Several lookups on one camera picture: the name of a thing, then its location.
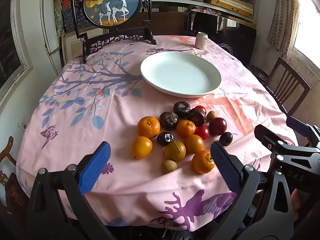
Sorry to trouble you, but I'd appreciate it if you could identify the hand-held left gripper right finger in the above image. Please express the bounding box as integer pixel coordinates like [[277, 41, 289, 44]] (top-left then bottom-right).
[[200, 141, 294, 240]]

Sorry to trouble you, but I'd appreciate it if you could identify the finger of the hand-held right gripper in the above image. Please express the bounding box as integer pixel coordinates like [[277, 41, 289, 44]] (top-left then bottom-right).
[[286, 117, 320, 147], [254, 124, 320, 172]]

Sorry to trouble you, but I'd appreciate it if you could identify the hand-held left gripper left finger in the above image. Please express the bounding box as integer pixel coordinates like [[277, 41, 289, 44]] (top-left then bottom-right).
[[26, 141, 118, 240]]

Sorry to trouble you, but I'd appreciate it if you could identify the small orange mandarin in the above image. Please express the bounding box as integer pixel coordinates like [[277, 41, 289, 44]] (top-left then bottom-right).
[[192, 150, 215, 174], [176, 120, 196, 138]]

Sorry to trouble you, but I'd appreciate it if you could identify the dark shiny cherry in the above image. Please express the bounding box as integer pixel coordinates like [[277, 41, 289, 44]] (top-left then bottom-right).
[[157, 131, 174, 146], [219, 132, 233, 147]]

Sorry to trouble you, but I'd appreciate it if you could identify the smooth orange kumquat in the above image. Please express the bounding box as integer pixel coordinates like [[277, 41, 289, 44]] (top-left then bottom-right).
[[184, 134, 205, 155]]

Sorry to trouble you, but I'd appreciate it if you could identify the dark red plum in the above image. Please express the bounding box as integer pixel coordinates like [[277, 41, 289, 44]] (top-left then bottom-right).
[[208, 117, 228, 136]]

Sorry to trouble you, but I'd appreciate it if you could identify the yellow-orange kumquat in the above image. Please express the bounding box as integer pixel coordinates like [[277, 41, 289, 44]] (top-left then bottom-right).
[[131, 136, 153, 159]]

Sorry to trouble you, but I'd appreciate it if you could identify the yellow kumquat with stem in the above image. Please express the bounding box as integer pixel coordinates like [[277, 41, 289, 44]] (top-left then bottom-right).
[[164, 136, 186, 162]]

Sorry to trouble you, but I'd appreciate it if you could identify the dark purple passion fruit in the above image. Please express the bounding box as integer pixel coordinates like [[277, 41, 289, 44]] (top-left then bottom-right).
[[159, 111, 179, 131], [188, 108, 207, 127], [173, 101, 192, 118]]

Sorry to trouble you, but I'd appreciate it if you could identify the large orange mandarin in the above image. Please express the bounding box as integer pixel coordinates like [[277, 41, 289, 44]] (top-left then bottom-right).
[[137, 116, 161, 139]]

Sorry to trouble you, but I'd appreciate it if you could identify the white round plate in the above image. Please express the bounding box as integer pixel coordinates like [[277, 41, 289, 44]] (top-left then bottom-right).
[[140, 52, 222, 98]]

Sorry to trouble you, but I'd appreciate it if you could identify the person's right hand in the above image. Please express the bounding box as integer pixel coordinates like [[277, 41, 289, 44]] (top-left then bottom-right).
[[291, 189, 304, 213]]

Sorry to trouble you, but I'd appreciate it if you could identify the dark wooden chair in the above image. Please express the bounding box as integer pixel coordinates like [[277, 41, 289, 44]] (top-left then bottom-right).
[[264, 57, 311, 117]]

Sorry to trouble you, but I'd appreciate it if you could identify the pink printed tablecloth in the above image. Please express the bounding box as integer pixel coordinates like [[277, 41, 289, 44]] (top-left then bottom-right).
[[15, 34, 298, 232]]

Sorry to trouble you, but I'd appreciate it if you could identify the round black stool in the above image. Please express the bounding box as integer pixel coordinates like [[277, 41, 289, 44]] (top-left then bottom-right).
[[249, 64, 270, 81]]

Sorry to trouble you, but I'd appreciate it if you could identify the wooden chair at left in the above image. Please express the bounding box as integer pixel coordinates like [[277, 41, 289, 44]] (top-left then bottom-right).
[[0, 136, 28, 213]]

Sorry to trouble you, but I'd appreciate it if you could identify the bright window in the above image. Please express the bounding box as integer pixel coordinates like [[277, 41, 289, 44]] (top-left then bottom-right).
[[292, 0, 320, 63]]

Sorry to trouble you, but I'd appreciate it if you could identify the black glossy cabinet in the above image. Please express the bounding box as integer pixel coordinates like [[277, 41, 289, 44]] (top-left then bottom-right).
[[187, 11, 257, 64]]

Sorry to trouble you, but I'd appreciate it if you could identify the beige checked curtain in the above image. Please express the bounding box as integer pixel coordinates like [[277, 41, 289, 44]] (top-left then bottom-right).
[[266, 0, 300, 58]]

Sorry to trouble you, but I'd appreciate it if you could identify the white drink can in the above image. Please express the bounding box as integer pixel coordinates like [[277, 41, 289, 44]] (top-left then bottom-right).
[[196, 32, 208, 50]]

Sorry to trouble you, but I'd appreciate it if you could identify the white door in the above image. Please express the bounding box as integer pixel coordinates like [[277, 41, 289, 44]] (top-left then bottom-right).
[[40, 0, 66, 75]]

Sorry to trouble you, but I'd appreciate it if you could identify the white framed window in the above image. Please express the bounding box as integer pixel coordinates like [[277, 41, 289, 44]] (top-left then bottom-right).
[[0, 0, 34, 93]]

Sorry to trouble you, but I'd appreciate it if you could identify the stack of patterned boxes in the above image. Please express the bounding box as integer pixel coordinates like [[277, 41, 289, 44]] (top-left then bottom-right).
[[54, 0, 85, 33]]

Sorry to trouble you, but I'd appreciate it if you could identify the round deer embroidery table screen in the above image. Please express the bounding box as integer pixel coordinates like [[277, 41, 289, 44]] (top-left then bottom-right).
[[70, 0, 157, 64]]

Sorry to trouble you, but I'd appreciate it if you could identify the thin wire tangle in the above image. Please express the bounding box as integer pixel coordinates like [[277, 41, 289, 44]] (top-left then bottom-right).
[[217, 42, 235, 54]]

